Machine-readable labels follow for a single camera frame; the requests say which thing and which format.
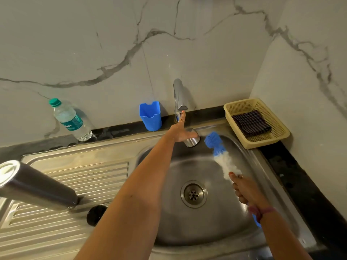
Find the blue plastic brush holder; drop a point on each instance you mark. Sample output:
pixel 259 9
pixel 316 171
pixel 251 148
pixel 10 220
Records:
pixel 150 117

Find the yellow plastic basket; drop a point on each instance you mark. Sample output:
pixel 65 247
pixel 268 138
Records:
pixel 279 135

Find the steel cup cap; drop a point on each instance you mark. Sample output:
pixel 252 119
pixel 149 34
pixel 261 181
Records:
pixel 192 139

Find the dark checked cloth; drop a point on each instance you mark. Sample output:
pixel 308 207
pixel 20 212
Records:
pixel 251 123

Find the blue white bottle brush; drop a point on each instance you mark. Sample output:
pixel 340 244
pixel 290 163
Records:
pixel 222 157

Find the person's left forearm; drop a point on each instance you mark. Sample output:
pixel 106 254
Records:
pixel 127 211

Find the black stopper lid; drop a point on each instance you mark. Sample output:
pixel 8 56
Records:
pixel 95 215

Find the stainless steel sink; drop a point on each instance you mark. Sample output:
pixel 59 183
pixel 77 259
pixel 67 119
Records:
pixel 230 219

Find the person's right hand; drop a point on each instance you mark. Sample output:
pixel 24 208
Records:
pixel 248 190

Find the person's left hand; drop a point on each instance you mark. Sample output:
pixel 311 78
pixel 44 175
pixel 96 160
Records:
pixel 181 132

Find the clear plastic water bottle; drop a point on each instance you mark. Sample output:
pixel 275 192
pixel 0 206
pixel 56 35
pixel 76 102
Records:
pixel 69 120

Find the chrome faucet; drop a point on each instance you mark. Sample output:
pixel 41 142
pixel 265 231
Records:
pixel 179 94

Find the person's right forearm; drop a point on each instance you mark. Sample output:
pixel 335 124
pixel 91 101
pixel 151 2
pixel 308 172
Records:
pixel 284 235

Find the stainless steel flask body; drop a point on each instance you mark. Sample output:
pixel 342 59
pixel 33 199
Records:
pixel 32 186

